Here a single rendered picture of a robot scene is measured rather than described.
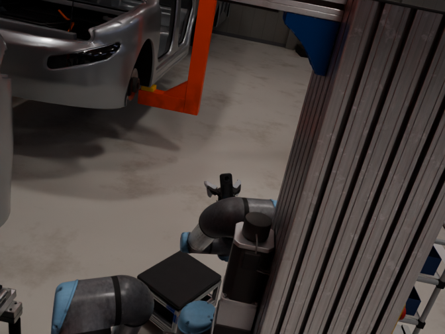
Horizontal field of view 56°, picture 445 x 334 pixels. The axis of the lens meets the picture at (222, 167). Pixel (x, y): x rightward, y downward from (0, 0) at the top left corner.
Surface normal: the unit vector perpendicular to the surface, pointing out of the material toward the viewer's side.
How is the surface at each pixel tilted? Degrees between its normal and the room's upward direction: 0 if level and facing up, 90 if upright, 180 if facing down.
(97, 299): 37
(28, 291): 0
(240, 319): 90
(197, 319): 8
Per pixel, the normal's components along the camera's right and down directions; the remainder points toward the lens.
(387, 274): -0.10, 0.41
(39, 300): 0.18, -0.89
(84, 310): 0.33, -0.32
